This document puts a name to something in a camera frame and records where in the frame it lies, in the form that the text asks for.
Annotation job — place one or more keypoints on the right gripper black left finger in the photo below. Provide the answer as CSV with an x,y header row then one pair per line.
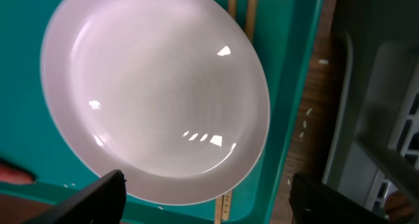
x,y
101,202

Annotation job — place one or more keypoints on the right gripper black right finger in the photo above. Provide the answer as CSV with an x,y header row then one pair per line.
x,y
314,202

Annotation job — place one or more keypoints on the wooden chopstick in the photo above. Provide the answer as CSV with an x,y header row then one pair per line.
x,y
223,203

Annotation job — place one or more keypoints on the orange carrot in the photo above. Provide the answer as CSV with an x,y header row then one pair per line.
x,y
14,175

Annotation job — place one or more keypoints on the grey dishwasher rack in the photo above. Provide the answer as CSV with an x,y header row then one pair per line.
x,y
373,159

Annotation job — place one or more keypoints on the teal plastic tray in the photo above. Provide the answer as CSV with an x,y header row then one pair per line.
x,y
285,31

